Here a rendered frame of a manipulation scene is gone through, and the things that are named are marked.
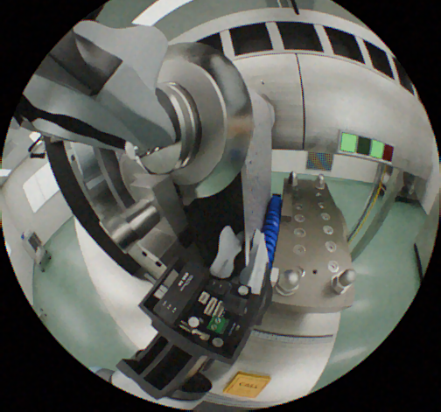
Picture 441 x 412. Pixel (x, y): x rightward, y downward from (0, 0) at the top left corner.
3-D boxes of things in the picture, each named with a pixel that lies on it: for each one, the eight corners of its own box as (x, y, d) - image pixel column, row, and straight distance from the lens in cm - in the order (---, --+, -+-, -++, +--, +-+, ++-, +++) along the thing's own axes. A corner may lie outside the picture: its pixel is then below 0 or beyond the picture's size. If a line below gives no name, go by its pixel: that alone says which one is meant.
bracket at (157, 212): (191, 296, 38) (101, 202, 16) (203, 277, 39) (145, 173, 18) (207, 305, 36) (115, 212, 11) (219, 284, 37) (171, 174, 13)
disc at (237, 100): (150, 191, 20) (117, 87, 20) (152, 189, 20) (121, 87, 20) (256, 209, 11) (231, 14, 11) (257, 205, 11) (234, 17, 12)
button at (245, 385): (223, 389, 39) (221, 393, 37) (238, 370, 36) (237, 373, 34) (255, 395, 40) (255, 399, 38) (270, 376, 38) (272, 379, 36)
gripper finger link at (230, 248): (252, 204, 16) (222, 272, 11) (252, 233, 21) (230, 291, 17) (229, 201, 17) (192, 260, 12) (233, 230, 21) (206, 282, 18)
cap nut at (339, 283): (329, 294, 25) (344, 283, 22) (329, 274, 27) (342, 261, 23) (346, 294, 27) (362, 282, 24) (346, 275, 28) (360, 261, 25)
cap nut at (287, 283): (272, 293, 22) (277, 284, 18) (276, 273, 24) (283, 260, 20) (295, 297, 23) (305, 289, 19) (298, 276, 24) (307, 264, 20)
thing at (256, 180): (246, 269, 25) (241, 169, 11) (269, 196, 40) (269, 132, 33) (248, 270, 25) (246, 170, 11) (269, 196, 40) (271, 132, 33)
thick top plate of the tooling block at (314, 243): (259, 304, 28) (262, 298, 22) (282, 191, 53) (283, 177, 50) (336, 313, 33) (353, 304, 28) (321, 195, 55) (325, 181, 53)
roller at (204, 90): (150, 182, 18) (123, 94, 18) (227, 138, 37) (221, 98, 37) (235, 191, 10) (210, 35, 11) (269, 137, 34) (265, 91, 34)
